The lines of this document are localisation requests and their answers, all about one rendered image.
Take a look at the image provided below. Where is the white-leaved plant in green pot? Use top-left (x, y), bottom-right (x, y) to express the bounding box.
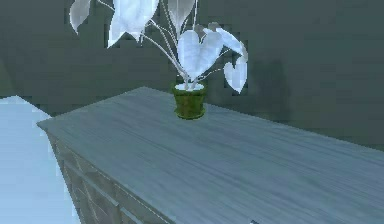
top-left (68, 0), bottom-right (249, 121)

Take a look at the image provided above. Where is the grey wooden chest of drawers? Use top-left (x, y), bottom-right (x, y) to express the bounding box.
top-left (36, 86), bottom-right (384, 224)

